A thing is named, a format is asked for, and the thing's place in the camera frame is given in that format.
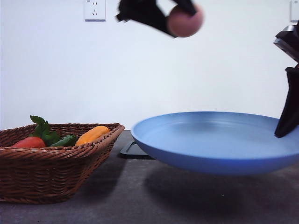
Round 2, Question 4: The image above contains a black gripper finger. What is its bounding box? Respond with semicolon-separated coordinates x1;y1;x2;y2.
116;0;176;38
176;0;197;17

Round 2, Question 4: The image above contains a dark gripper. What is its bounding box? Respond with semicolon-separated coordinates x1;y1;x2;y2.
273;20;299;138

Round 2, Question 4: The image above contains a blue round plate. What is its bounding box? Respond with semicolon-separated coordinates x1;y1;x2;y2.
131;111;299;175

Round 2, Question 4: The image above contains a brown wicker basket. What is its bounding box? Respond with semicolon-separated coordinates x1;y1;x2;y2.
0;123;125;204

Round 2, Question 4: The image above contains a yellow corn cob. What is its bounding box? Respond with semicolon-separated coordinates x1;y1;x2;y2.
75;126;110;146

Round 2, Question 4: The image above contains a black rectangular tray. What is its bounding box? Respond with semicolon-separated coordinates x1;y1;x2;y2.
120;141;155;160

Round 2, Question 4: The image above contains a green pepper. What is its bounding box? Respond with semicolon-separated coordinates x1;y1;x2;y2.
51;135;77;147

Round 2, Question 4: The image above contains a red carrot with green leaves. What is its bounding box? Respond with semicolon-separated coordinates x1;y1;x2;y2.
12;115;61;148

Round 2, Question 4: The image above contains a white wall socket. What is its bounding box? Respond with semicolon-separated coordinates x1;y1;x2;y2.
85;0;106;22

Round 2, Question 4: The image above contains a white wall switch plate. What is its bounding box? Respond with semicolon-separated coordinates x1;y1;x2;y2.
291;0;299;23

